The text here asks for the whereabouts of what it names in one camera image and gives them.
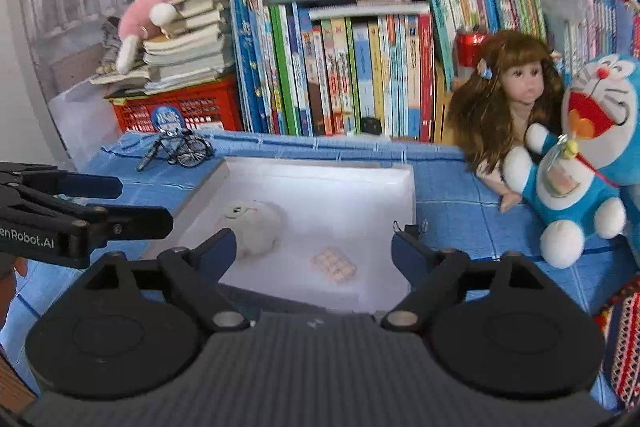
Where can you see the black binder clip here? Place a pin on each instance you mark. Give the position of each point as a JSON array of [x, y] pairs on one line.
[[416, 230]]

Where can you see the brown haired baby doll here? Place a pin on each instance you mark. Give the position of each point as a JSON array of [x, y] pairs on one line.
[[514, 84]]

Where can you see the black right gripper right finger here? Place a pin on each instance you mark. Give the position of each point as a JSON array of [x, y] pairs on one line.
[[433, 276]]

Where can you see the pink white squishy block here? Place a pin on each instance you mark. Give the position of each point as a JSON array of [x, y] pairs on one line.
[[334, 265]]

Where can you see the red patterned ethnic cushion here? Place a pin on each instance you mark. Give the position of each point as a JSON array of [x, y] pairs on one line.
[[618, 321]]

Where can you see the blue checked tablecloth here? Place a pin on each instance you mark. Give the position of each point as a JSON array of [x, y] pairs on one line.
[[104, 346]]

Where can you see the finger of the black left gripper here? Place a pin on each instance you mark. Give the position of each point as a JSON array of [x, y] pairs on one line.
[[132, 223]]

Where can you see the stack of grey books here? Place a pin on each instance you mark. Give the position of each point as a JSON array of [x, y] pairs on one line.
[[195, 45]]

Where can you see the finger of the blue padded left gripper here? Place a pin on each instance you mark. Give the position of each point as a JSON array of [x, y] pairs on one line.
[[89, 185]]

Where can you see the red metal can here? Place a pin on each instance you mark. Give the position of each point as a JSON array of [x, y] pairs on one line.
[[467, 45]]

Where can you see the small black box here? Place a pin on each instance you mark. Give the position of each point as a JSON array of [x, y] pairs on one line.
[[370, 125]]

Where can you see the white cardboard tray box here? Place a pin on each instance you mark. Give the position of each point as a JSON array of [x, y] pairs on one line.
[[351, 206]]

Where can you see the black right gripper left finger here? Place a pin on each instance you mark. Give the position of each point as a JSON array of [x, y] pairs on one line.
[[193, 276]]

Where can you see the white fluffy plush toy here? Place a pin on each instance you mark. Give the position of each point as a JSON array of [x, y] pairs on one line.
[[255, 225]]

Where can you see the blue Doraemon plush toy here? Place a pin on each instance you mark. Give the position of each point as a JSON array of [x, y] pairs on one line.
[[573, 180]]

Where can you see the miniature black bicycle model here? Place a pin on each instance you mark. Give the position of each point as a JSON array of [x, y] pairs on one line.
[[185, 148]]

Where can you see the person's left hand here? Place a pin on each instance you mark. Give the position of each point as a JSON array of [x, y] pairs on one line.
[[10, 268]]

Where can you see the red plastic crate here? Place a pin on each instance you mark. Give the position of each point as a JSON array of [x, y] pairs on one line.
[[210, 104]]

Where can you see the pink white bunny plush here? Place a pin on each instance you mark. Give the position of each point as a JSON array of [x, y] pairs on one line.
[[135, 26]]

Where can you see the row of upright colourful books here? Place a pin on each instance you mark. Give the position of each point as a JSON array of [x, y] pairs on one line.
[[315, 67]]

